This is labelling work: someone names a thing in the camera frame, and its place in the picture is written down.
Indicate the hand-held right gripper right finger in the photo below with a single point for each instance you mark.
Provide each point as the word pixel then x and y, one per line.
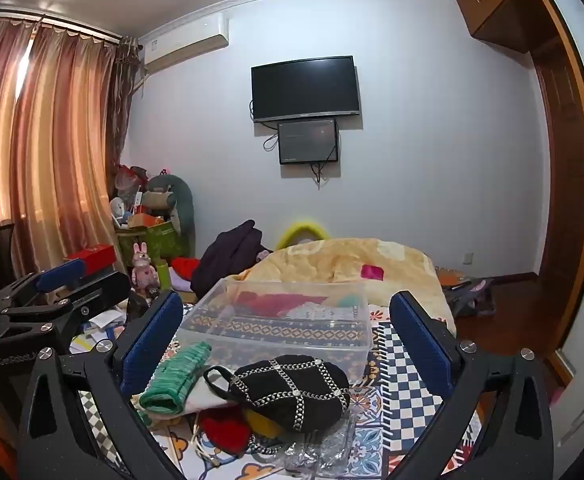
pixel 421 345

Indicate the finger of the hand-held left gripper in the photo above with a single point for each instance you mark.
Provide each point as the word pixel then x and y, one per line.
pixel 99 292
pixel 62 272

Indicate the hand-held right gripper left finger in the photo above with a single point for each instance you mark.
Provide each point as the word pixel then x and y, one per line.
pixel 147 342

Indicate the red box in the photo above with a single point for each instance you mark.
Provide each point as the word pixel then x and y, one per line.
pixel 92 257

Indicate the scattered papers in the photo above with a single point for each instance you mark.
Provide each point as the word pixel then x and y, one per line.
pixel 99 330

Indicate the green knitted glove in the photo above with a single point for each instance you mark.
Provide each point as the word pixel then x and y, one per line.
pixel 177 375

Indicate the pink rabbit toy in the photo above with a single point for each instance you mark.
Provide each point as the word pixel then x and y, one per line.
pixel 143 267

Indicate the bag on floor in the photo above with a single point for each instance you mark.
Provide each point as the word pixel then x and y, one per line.
pixel 469 297

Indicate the teal fabric in box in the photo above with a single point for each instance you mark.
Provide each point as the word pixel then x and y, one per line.
pixel 351 301

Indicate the green cardboard box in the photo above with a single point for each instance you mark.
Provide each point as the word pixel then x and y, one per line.
pixel 167 242

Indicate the red cloth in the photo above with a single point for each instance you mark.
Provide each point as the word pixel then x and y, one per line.
pixel 184 266

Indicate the red knitted item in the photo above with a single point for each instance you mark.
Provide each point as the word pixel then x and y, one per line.
pixel 227 430

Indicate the black garment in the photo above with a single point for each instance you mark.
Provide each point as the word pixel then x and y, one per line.
pixel 227 255

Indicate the yellow floral quilt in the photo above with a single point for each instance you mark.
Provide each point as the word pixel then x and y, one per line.
pixel 332 265

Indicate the red fabric in box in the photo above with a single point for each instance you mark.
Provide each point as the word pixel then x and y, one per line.
pixel 262 302

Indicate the orange-pink curtain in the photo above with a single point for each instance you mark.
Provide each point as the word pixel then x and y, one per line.
pixel 47 150

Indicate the clear plastic storage box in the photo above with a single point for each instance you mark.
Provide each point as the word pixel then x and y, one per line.
pixel 272 332

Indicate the black studded handbag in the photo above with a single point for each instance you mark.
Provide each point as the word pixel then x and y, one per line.
pixel 292 390

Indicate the yellow knitted item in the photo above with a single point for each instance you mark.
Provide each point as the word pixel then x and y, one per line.
pixel 262 422

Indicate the clear plastic bag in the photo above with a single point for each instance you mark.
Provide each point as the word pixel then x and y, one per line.
pixel 322 452

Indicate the brown patterned curtain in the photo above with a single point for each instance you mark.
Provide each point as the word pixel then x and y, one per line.
pixel 122 105

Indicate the wooden wardrobe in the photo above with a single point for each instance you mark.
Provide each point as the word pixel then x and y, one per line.
pixel 566 160

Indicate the white air conditioner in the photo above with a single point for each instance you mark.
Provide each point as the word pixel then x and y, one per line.
pixel 184 42

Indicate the small wall-mounted monitor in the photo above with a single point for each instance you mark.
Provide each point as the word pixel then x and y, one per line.
pixel 308 141

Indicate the wall-mounted television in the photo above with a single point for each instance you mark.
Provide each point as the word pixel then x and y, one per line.
pixel 306 87

